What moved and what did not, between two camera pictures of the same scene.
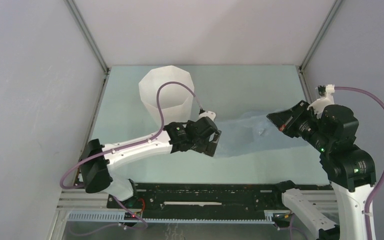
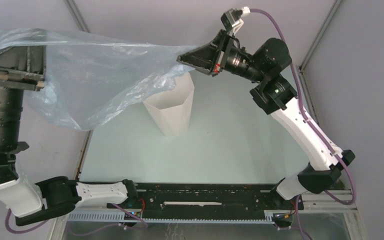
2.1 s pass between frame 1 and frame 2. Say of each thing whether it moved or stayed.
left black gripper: moved
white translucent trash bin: stayed
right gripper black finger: moved
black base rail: stayed
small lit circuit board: stayed
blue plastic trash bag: moved
